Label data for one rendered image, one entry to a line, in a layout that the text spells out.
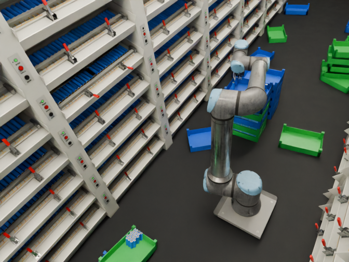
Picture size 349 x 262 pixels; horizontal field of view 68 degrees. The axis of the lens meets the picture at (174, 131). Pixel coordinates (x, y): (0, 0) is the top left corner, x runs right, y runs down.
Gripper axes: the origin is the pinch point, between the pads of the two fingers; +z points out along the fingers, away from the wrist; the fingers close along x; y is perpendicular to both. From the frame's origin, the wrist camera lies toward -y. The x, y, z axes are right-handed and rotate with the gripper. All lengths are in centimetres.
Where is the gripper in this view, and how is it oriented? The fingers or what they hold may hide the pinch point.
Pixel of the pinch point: (237, 77)
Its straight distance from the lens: 210.5
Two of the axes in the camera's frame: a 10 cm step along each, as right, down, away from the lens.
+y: 0.1, 8.8, -4.8
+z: 1.4, 4.7, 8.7
